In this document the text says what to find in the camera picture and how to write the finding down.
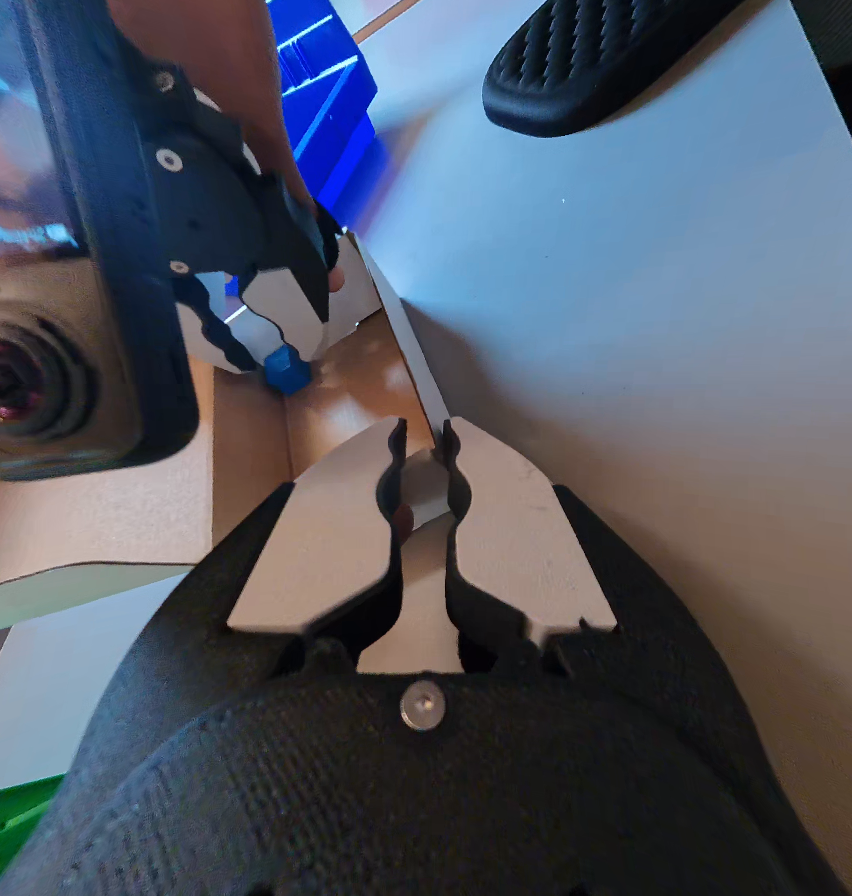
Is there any blue cube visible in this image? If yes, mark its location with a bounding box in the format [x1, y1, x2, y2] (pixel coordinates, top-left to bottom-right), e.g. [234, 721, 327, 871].
[263, 343, 314, 397]

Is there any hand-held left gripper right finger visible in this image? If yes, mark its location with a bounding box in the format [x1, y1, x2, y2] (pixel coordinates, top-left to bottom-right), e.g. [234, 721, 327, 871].
[442, 416, 618, 657]

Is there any person's right hand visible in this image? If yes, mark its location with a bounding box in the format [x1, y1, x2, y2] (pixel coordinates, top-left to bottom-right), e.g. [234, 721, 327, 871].
[108, 0, 347, 295]

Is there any green plastic bin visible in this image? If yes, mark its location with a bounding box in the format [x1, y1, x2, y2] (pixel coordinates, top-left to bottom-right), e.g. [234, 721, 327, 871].
[0, 773, 67, 896]

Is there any blue plastic bin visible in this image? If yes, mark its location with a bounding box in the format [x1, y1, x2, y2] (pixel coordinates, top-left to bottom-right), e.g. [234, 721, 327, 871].
[268, 0, 382, 212]

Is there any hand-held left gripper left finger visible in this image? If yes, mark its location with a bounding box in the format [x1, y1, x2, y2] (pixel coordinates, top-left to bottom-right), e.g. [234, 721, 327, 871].
[226, 418, 409, 660]

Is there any cardboard box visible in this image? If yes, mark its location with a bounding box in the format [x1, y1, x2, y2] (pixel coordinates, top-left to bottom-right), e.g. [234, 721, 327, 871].
[0, 230, 470, 674]

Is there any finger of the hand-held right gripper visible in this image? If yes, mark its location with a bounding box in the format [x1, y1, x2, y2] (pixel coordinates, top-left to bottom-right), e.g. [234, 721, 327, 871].
[173, 275, 260, 377]
[240, 269, 330, 362]

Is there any black textured pad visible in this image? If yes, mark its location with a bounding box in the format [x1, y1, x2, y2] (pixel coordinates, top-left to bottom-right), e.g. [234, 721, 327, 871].
[482, 0, 749, 139]

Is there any dark chair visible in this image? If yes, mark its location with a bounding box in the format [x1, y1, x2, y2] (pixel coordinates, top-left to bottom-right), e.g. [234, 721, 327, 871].
[792, 0, 852, 141]

